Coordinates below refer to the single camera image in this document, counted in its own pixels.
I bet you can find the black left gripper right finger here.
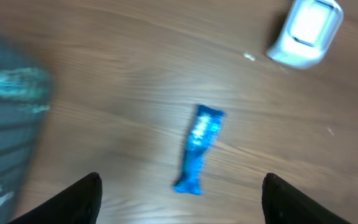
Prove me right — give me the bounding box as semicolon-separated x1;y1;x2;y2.
262;173;350;224

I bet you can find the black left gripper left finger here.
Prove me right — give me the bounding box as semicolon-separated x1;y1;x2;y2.
9;172;103;224

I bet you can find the blue snack wrapper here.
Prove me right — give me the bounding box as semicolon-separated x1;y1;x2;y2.
173;105;225;195

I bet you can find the white barcode scanner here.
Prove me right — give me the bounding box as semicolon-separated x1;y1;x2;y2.
267;0;344;70

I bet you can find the grey plastic basket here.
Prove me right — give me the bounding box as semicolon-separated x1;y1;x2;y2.
0;36;52;223

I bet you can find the white paper scrap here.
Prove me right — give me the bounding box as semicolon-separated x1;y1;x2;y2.
243;52;255;62

